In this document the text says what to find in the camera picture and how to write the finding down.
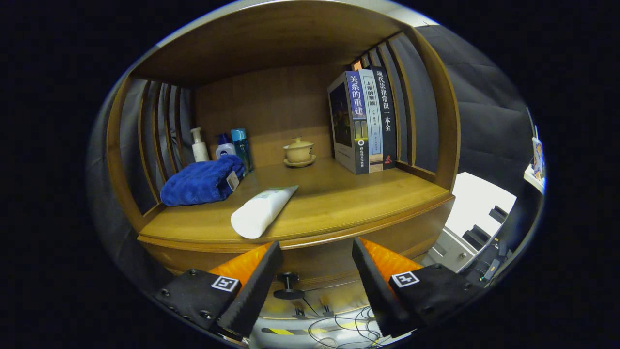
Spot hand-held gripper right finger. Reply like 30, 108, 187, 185
352, 237, 486, 338

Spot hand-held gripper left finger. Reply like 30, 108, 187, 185
154, 241, 283, 338

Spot white green cream tube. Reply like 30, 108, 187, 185
231, 185, 299, 239

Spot wooden cabinet door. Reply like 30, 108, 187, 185
310, 288, 371, 316

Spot wooden countertop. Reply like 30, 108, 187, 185
138, 158, 453, 250

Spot wooden cabinet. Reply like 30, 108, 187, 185
106, 0, 461, 320

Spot yellow black floor tape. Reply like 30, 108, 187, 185
262, 320, 369, 337

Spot black equipment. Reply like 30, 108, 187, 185
460, 240, 509, 286

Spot blue folded towel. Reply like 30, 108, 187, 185
160, 154, 246, 207

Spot beige saucer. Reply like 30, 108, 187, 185
283, 154, 317, 168

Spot white storage box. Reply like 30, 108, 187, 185
421, 172, 517, 272

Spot white lotion bottle blue cap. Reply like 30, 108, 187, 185
216, 133, 236, 159

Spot blue transparent bottle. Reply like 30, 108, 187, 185
231, 128, 253, 174

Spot beige lidded teacup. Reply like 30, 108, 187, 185
284, 137, 314, 163

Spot white pump bottle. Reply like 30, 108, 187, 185
190, 127, 210, 162

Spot light blue spine book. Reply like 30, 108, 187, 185
358, 69, 384, 173

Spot dark blue spine book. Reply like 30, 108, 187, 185
327, 71, 370, 175

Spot black spine book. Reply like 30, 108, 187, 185
371, 66, 398, 170

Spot black floor cables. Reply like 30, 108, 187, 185
291, 296, 388, 349

